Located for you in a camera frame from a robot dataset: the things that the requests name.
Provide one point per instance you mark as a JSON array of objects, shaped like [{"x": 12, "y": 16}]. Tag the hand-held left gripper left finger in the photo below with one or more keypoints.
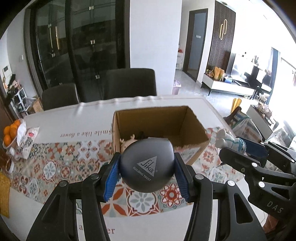
[{"x": 112, "y": 177}]

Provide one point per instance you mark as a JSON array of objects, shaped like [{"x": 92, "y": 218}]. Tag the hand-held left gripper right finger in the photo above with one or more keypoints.
[{"x": 182, "y": 178}]

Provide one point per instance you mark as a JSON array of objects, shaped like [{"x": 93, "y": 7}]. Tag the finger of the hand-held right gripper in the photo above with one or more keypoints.
[
  {"x": 255, "y": 149},
  {"x": 238, "y": 160}
]

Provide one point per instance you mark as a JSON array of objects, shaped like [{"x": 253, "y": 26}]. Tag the small white blue figurine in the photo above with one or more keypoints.
[{"x": 227, "y": 139}]

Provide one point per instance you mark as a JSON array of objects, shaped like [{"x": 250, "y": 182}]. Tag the dark grey Sika ball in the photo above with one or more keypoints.
[{"x": 138, "y": 155}]

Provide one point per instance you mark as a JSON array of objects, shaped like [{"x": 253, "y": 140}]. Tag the brown cardboard box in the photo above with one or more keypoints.
[{"x": 150, "y": 120}]

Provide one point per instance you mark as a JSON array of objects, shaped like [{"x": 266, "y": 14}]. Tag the low coffee table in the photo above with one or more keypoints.
[{"x": 259, "y": 120}]

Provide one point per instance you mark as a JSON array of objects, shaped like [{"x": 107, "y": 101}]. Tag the yellow slippers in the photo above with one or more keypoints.
[{"x": 236, "y": 105}]

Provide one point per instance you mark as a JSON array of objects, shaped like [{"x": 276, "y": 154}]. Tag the white television console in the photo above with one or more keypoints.
[{"x": 226, "y": 87}]

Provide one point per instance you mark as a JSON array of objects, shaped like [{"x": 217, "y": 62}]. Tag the patterned white tablecloth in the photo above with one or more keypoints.
[{"x": 69, "y": 120}]

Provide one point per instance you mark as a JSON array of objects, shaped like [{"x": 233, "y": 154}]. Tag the yellow paper bags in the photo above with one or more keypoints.
[{"x": 219, "y": 73}]

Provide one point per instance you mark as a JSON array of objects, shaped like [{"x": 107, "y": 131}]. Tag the black television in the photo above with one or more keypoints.
[{"x": 230, "y": 64}]

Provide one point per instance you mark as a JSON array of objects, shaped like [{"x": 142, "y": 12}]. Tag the printed snack bag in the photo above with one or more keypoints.
[{"x": 29, "y": 143}]

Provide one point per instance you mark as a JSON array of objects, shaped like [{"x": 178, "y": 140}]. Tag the pink trash bin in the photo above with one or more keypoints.
[{"x": 176, "y": 88}]

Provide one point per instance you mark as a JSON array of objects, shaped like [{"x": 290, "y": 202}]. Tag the wide dark dining chair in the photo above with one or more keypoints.
[{"x": 130, "y": 83}]

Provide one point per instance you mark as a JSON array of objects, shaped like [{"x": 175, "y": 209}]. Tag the small dark dining chair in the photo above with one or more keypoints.
[{"x": 60, "y": 96}]

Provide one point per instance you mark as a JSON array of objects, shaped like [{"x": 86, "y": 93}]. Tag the white plastic bag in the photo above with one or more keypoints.
[{"x": 21, "y": 129}]

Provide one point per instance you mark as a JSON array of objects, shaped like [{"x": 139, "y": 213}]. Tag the small cardboard box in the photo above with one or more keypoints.
[{"x": 38, "y": 104}]

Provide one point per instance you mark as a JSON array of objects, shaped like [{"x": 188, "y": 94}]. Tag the small white cup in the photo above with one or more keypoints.
[{"x": 8, "y": 166}]

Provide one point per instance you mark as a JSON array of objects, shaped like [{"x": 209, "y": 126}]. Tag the white fruit basket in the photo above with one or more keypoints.
[{"x": 11, "y": 144}]

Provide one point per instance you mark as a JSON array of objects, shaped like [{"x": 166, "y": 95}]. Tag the orange fruit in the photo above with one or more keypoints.
[
  {"x": 13, "y": 131},
  {"x": 7, "y": 139},
  {"x": 19, "y": 122},
  {"x": 7, "y": 129}
]

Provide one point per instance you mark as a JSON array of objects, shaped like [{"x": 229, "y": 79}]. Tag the yellow woven mat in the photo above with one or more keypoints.
[{"x": 4, "y": 197}]

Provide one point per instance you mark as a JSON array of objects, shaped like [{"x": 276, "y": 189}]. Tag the small white hallway cabinet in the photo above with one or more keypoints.
[{"x": 179, "y": 61}]

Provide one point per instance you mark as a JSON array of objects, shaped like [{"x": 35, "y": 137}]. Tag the grey interior door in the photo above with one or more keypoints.
[{"x": 196, "y": 44}]

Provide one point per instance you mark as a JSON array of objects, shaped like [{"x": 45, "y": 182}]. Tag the white storage shelf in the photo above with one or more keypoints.
[{"x": 18, "y": 100}]

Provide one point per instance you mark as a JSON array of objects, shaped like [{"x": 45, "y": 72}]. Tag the brown wooden door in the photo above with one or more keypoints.
[{"x": 4, "y": 104}]

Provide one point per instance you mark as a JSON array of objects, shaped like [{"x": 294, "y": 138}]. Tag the black framed glass doors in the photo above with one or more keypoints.
[{"x": 57, "y": 58}]

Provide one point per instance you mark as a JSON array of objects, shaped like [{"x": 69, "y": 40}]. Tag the pile of plush toys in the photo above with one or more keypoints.
[{"x": 12, "y": 83}]

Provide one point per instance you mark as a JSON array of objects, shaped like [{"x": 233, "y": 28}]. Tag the dark slatted wall panel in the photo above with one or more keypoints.
[{"x": 218, "y": 53}]

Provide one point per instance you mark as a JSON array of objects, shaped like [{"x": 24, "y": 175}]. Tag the wall intercom panel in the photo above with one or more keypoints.
[{"x": 6, "y": 69}]

